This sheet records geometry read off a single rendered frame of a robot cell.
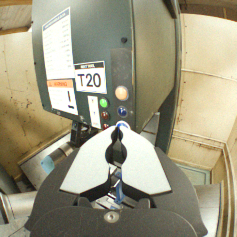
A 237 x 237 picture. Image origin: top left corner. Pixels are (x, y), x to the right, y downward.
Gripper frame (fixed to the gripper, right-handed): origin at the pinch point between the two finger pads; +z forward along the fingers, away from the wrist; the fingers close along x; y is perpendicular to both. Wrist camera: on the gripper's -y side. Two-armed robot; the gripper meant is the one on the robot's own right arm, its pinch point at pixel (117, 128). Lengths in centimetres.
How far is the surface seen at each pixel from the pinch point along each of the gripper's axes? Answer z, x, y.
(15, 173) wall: 48, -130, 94
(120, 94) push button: 12.2, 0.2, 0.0
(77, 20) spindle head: 18.7, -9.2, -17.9
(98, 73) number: 15.7, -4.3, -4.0
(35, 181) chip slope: 49, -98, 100
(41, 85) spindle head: 31.7, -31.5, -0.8
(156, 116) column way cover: 71, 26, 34
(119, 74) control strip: 13.1, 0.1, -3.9
